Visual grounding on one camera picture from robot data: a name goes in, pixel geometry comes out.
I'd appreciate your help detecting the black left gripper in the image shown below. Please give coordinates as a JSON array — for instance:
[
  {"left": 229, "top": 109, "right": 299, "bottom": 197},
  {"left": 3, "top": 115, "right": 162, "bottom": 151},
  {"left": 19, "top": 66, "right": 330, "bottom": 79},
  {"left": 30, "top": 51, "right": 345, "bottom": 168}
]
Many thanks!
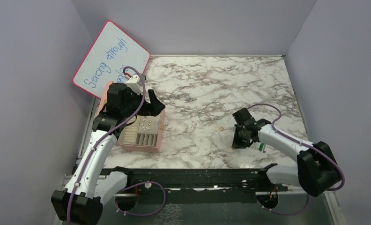
[{"left": 122, "top": 88, "right": 166, "bottom": 118}]

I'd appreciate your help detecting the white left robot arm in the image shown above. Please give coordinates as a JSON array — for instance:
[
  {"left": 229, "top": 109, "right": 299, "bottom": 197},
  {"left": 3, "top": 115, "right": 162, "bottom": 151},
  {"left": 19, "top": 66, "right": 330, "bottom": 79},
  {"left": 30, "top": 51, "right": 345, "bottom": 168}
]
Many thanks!
[{"left": 51, "top": 83, "right": 165, "bottom": 225}]

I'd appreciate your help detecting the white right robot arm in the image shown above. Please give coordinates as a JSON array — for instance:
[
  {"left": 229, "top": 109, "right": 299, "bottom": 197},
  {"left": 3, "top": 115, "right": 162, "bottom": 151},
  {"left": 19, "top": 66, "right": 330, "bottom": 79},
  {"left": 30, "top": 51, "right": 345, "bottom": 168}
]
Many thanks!
[{"left": 232, "top": 108, "right": 344, "bottom": 197}]

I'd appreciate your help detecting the pink jewelry box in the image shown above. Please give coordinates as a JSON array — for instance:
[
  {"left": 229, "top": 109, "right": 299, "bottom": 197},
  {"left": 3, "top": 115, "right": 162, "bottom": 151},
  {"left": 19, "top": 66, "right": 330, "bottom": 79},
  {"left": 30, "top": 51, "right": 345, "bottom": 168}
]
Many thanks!
[{"left": 89, "top": 84, "right": 165, "bottom": 153}]

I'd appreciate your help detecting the pink framed whiteboard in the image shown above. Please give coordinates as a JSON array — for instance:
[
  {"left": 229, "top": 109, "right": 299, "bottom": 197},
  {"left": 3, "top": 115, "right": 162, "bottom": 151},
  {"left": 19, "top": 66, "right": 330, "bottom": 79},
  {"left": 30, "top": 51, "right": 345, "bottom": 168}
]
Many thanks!
[{"left": 72, "top": 21, "right": 150, "bottom": 98}]

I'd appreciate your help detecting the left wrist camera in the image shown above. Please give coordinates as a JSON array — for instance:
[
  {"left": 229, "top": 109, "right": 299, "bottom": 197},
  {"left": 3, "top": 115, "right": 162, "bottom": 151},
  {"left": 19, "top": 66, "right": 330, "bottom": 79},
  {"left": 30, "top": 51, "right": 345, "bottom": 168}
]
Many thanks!
[{"left": 126, "top": 74, "right": 146, "bottom": 95}]

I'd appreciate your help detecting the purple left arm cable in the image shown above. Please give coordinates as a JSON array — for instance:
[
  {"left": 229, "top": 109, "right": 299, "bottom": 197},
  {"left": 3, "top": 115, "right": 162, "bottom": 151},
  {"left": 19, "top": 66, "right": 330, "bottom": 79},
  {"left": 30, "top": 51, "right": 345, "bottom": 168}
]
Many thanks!
[{"left": 66, "top": 66, "right": 167, "bottom": 225}]

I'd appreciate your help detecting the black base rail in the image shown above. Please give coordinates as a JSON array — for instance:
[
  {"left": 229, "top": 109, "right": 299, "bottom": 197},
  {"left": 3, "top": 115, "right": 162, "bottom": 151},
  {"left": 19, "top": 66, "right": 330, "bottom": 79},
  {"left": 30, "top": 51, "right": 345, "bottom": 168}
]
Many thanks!
[{"left": 101, "top": 166, "right": 288, "bottom": 206}]

